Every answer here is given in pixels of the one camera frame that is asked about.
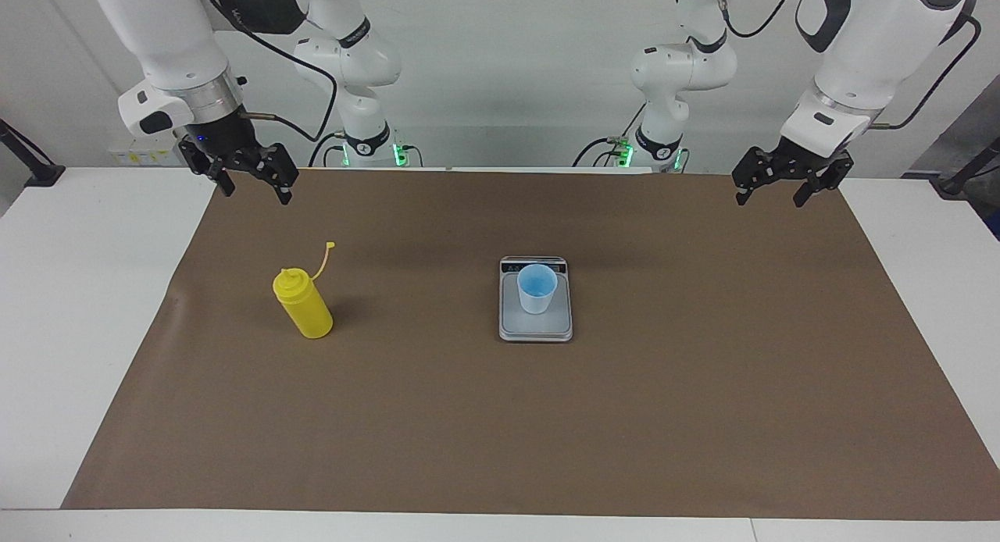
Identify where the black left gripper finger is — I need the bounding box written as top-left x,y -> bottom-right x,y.
732,148 -> 784,206
794,153 -> 854,208

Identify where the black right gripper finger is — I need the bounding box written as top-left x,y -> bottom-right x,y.
252,144 -> 299,205
178,136 -> 235,198

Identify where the yellow squeeze bottle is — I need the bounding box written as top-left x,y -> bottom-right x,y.
273,241 -> 337,340

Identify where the light blue plastic cup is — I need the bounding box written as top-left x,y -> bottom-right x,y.
517,265 -> 559,315

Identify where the silver digital kitchen scale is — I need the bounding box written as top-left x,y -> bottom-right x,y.
498,256 -> 573,343

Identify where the black clamp stand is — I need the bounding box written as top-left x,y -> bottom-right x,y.
0,119 -> 66,187
930,136 -> 1000,197

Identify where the brown paper table mat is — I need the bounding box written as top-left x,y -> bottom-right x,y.
61,167 -> 1000,521

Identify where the black arm base cable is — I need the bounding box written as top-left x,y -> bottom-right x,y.
573,101 -> 649,168
309,130 -> 348,168

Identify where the white wall power socket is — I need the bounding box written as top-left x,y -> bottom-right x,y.
108,136 -> 184,166

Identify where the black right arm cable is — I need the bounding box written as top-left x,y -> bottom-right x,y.
199,0 -> 339,142

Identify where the thin black looped cable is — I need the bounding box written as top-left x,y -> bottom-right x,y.
673,0 -> 805,37

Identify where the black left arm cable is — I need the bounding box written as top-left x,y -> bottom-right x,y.
871,15 -> 984,130

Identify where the white wall cable duct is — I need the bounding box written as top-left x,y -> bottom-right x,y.
35,0 -> 149,133

